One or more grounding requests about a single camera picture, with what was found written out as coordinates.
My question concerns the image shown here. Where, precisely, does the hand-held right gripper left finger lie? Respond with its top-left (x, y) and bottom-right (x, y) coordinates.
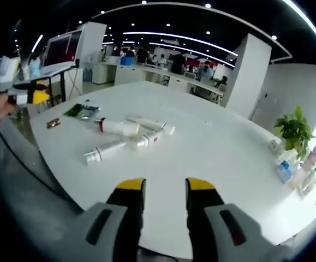
top-left (61, 177), bottom-right (147, 262)

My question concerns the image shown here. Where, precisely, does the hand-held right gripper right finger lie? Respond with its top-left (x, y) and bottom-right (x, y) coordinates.
top-left (185, 177), bottom-right (294, 262)

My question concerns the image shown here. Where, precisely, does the white skincare bottle clear pump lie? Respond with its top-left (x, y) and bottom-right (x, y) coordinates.
top-left (82, 140), bottom-right (128, 167)

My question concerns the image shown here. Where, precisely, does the white skincare bottle red-black cap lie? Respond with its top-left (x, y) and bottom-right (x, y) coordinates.
top-left (93, 117), bottom-right (141, 136)

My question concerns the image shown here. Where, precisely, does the white skincare bottle red label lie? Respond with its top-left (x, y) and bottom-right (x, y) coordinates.
top-left (142, 130), bottom-right (165, 148)

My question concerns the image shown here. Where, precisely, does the white skincare tube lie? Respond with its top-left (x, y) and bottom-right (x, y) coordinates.
top-left (124, 114), bottom-right (168, 132)

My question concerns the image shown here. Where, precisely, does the pink dark-capped bottle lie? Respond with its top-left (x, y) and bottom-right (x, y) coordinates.
top-left (304, 144), bottom-right (316, 171)

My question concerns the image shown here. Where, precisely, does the person's left hand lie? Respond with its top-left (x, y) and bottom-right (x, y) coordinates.
top-left (0, 92), bottom-right (19, 123)

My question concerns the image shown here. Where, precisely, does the black standing desk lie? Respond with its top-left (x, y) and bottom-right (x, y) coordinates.
top-left (12, 69), bottom-right (78, 109)

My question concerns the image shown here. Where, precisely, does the small gold object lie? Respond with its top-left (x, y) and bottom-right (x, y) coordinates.
top-left (46, 117), bottom-right (61, 129)

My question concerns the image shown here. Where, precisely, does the green printed packet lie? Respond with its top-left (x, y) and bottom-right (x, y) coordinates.
top-left (63, 103), bottom-right (102, 121)

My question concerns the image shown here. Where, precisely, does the large monitor screen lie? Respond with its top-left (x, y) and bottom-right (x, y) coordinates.
top-left (42, 29), bottom-right (84, 76)

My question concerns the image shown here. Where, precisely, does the blue white packet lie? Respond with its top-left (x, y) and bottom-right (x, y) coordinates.
top-left (276, 160), bottom-right (298, 184)

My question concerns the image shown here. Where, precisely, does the small white box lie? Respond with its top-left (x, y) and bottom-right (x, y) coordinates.
top-left (269, 138), bottom-right (283, 151)

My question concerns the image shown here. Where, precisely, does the long white counter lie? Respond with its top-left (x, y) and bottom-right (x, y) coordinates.
top-left (92, 61), bottom-right (225, 106)

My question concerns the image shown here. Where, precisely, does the green potted plant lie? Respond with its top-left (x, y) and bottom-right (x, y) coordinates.
top-left (273, 106), bottom-right (316, 162)

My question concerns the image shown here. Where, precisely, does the white square pillar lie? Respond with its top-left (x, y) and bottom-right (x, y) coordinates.
top-left (225, 33), bottom-right (273, 120)

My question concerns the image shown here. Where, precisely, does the black cable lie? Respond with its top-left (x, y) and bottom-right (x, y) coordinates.
top-left (0, 116), bottom-right (76, 204)

